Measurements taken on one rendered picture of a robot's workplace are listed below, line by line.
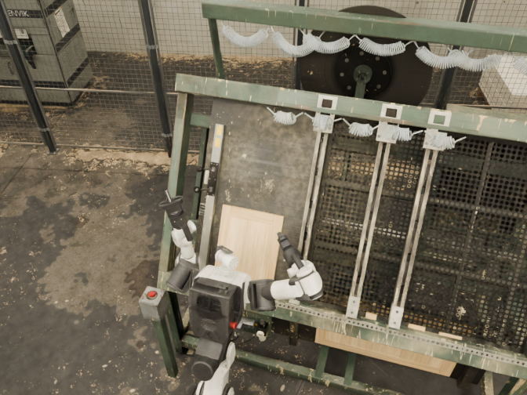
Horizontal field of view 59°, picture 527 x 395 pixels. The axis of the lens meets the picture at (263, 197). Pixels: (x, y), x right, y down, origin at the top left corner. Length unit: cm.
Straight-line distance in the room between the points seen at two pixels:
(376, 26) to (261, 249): 142
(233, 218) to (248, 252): 23
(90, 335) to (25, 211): 174
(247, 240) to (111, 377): 154
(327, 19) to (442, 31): 62
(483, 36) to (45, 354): 358
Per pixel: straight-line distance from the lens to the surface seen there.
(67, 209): 504
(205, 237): 282
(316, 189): 257
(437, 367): 341
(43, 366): 395
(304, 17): 285
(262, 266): 279
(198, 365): 241
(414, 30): 280
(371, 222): 258
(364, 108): 250
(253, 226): 274
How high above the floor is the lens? 317
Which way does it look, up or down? 42 degrees down
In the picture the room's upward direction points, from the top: straight up
